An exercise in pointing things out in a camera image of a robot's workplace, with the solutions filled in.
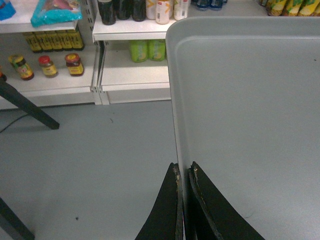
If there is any yellow label sauce jar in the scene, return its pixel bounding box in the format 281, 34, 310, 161
8, 54, 34, 81

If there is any white lower shelf board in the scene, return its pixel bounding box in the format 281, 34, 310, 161
92, 18, 176, 42

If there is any dark tea bottle front left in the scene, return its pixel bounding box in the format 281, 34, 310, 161
97, 0, 116, 26

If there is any orange juice bottle front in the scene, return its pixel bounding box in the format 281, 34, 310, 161
155, 0, 171, 25

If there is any blue drink bottle right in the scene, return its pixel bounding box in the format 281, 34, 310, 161
209, 0, 228, 11

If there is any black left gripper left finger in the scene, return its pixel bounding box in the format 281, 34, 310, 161
136, 163, 184, 240

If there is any green drink bottle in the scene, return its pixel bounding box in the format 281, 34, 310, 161
129, 40, 148, 63
148, 39, 166, 62

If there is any black table leg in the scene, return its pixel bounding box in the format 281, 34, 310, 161
0, 80, 60, 130
0, 198, 35, 240

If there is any red label sauce jar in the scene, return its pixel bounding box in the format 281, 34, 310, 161
64, 53, 85, 77

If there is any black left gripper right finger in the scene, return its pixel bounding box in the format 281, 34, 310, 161
188, 161, 263, 240

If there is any blue package at left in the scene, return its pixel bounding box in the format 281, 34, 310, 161
0, 0, 16, 21

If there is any white slotted shelf upright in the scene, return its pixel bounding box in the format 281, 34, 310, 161
78, 0, 98, 45

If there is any orange juice bottle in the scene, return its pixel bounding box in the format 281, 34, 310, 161
155, 0, 171, 25
145, 0, 156, 20

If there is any blue drink bottle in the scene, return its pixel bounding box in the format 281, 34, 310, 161
191, 0, 211, 11
209, 0, 228, 11

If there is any dark tea bottle labelled right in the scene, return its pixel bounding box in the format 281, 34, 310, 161
132, 0, 146, 22

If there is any teal snack bag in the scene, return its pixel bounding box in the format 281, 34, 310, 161
30, 0, 83, 28

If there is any red lid jar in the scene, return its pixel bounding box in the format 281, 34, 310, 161
38, 55, 59, 78

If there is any yellow juice bottle right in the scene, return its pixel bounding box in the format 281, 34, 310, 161
173, 0, 189, 21

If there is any blue drink bottle left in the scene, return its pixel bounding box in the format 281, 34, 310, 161
191, 0, 211, 11

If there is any white left side shelf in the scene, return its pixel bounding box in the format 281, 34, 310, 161
0, 9, 80, 35

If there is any orange juice bottle left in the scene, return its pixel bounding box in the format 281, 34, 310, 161
145, 0, 156, 20

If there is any grey silver serving tray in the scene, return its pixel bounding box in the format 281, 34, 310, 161
166, 16, 320, 240

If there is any dark tea bottle middle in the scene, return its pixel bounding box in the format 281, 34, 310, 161
117, 0, 132, 20

